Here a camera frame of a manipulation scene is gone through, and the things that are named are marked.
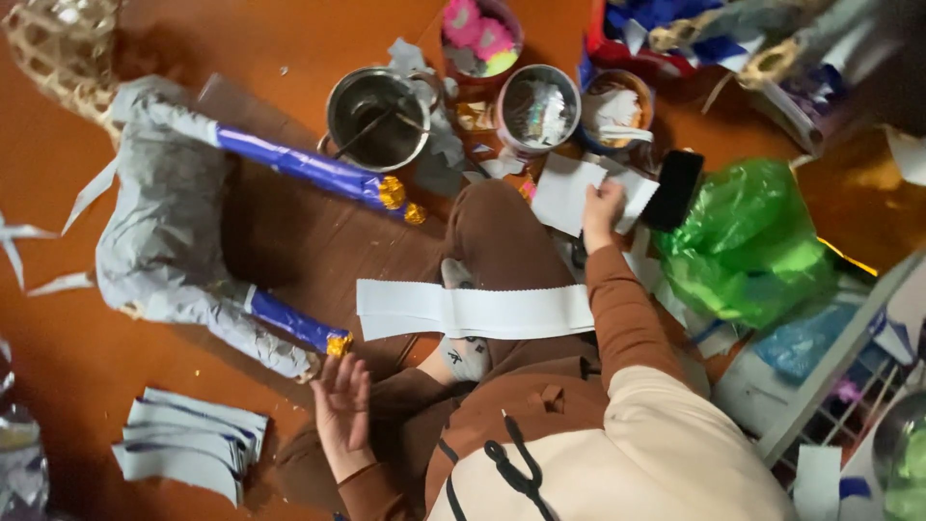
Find round steel bowl green contents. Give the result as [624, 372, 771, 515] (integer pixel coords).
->
[871, 393, 926, 521]

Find grey paper figure blue legs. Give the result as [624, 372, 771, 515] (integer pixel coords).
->
[61, 75, 428, 385]

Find grey paper scraps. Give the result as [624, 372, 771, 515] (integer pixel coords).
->
[386, 38, 468, 198]

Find yellow foil strip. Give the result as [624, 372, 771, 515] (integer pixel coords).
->
[817, 236, 879, 279]

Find long white paper strip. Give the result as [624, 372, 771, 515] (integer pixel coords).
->
[355, 278, 596, 343]

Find white paper sheet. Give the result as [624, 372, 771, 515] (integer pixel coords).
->
[531, 151, 661, 239]

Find tub of pink pompoms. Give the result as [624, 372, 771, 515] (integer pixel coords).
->
[439, 0, 526, 89]

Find red bag of blue paper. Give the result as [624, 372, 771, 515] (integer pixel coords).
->
[585, 0, 753, 79]

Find person's right hand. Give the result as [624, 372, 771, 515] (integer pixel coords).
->
[582, 178, 629, 255]

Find black phone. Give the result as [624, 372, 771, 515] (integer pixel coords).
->
[641, 149, 706, 233]

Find thin stick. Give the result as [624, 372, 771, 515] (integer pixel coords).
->
[333, 107, 428, 160]

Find silver foil sheet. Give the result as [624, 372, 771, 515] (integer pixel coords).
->
[0, 337, 50, 521]

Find woven bamboo frame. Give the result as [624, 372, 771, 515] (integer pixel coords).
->
[2, 0, 123, 140]

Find loose white paper strip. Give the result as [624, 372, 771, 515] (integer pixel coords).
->
[0, 211, 59, 292]
[27, 271, 96, 298]

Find cream and brown hoodie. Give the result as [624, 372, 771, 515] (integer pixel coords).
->
[423, 364, 798, 521]

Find white wire rack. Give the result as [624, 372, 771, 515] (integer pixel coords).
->
[712, 250, 926, 479]

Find steel cup of foil scraps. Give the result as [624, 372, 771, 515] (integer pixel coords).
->
[495, 64, 583, 157]

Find stack of cut paper strips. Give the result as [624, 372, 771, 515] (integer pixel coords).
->
[111, 386, 270, 508]

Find white paper piece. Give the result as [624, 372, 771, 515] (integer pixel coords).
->
[791, 444, 844, 521]

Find green plastic bag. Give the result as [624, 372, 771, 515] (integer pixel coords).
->
[650, 158, 842, 331]

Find grey printed sock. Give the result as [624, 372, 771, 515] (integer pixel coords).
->
[436, 258, 494, 384]

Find blue bowl of white paper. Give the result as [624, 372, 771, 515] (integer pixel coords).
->
[578, 69, 656, 155]

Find heap of paper craft figures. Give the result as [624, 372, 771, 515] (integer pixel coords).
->
[650, 0, 926, 156]

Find steel pot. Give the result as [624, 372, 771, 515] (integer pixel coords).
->
[317, 66, 444, 174]

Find person's left hand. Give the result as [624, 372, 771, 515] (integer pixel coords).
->
[311, 352, 378, 483]

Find brown trousers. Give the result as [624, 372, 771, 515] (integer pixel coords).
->
[276, 178, 610, 507]

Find blue plastic bag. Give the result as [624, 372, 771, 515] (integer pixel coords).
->
[751, 302, 863, 385]

